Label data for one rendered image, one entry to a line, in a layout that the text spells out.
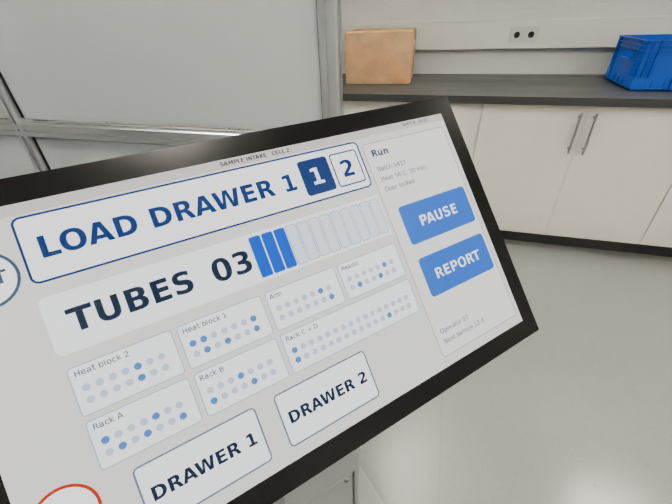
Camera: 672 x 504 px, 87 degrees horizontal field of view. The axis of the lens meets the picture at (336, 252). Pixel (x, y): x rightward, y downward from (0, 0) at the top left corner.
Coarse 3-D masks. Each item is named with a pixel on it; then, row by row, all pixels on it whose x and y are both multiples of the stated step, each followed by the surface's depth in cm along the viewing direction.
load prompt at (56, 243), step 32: (288, 160) 34; (320, 160) 35; (352, 160) 37; (128, 192) 28; (160, 192) 29; (192, 192) 30; (224, 192) 31; (256, 192) 32; (288, 192) 34; (320, 192) 35; (32, 224) 26; (64, 224) 26; (96, 224) 27; (128, 224) 28; (160, 224) 29; (192, 224) 30; (224, 224) 31; (32, 256) 25; (64, 256) 26; (96, 256) 27; (128, 256) 28
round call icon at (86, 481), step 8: (88, 472) 25; (72, 480) 24; (80, 480) 24; (88, 480) 24; (96, 480) 25; (56, 488) 24; (64, 488) 24; (72, 488) 24; (80, 488) 24; (88, 488) 24; (96, 488) 25; (40, 496) 23; (48, 496) 24; (56, 496) 24; (64, 496) 24; (72, 496) 24; (80, 496) 24; (88, 496) 24; (96, 496) 24
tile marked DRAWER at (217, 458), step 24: (216, 432) 28; (240, 432) 29; (264, 432) 29; (168, 456) 26; (192, 456) 27; (216, 456) 28; (240, 456) 28; (264, 456) 29; (144, 480) 26; (168, 480) 26; (192, 480) 27; (216, 480) 27
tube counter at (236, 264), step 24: (312, 216) 34; (336, 216) 35; (360, 216) 36; (384, 216) 37; (240, 240) 31; (264, 240) 32; (288, 240) 33; (312, 240) 34; (336, 240) 35; (360, 240) 36; (216, 264) 30; (240, 264) 31; (264, 264) 32; (288, 264) 32; (216, 288) 30; (240, 288) 30
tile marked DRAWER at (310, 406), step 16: (336, 368) 32; (352, 368) 33; (368, 368) 34; (304, 384) 31; (320, 384) 32; (336, 384) 32; (352, 384) 33; (368, 384) 33; (288, 400) 30; (304, 400) 31; (320, 400) 31; (336, 400) 32; (352, 400) 32; (368, 400) 33; (288, 416) 30; (304, 416) 31; (320, 416) 31; (336, 416) 32; (288, 432) 30; (304, 432) 30
